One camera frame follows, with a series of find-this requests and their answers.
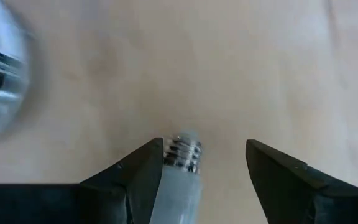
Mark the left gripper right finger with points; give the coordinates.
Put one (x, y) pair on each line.
(291, 193)

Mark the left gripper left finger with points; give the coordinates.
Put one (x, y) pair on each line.
(104, 199)

